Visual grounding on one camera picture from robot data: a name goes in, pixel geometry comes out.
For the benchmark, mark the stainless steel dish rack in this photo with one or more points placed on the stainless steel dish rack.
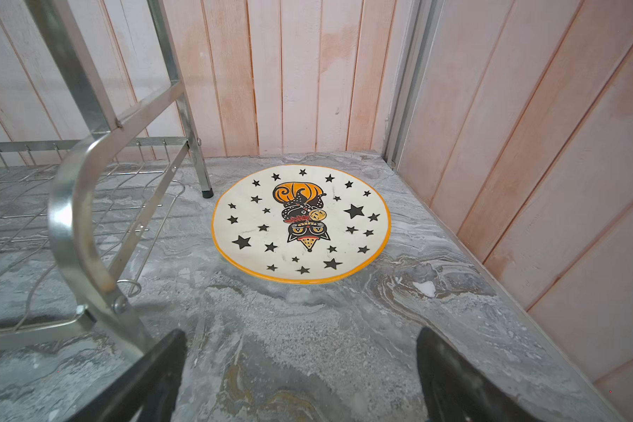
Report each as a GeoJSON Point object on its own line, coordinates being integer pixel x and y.
{"type": "Point", "coordinates": [100, 301]}

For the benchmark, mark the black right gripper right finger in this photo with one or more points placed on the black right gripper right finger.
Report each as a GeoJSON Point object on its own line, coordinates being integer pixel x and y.
{"type": "Point", "coordinates": [454, 390]}

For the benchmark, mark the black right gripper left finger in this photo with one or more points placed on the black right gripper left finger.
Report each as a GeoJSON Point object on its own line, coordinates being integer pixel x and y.
{"type": "Point", "coordinates": [147, 391]}

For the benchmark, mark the cat and stars orange-rim plate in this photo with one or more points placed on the cat and stars orange-rim plate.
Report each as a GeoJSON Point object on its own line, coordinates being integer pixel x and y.
{"type": "Point", "coordinates": [301, 224]}

